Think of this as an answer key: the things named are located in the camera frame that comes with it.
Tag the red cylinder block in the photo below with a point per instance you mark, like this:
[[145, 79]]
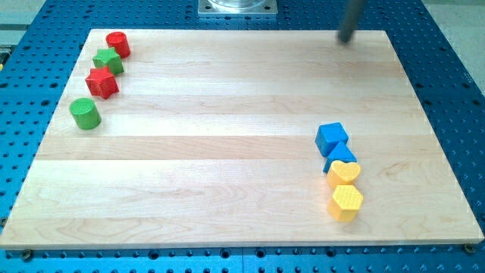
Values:
[[118, 40]]

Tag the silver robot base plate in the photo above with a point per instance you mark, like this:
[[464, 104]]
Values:
[[219, 7]]

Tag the green star block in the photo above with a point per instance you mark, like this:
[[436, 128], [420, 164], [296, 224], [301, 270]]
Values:
[[108, 58]]

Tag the dark grey robot arm stick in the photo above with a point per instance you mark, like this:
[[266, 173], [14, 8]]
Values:
[[353, 11]]

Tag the yellow heart block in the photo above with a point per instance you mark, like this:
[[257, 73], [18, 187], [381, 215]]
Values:
[[343, 173]]

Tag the blue perforated metal table plate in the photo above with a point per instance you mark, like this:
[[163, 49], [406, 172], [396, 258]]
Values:
[[426, 36]]

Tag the blue triangle block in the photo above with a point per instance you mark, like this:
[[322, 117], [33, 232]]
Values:
[[340, 152]]

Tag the yellow hexagon block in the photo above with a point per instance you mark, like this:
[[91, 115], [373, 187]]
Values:
[[345, 203]]

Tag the green cylinder block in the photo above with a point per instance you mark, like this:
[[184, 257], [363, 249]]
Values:
[[85, 113]]

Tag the red star block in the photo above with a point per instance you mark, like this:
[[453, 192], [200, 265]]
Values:
[[101, 82]]

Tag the blue cube block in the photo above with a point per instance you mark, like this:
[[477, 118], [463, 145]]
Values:
[[328, 136]]

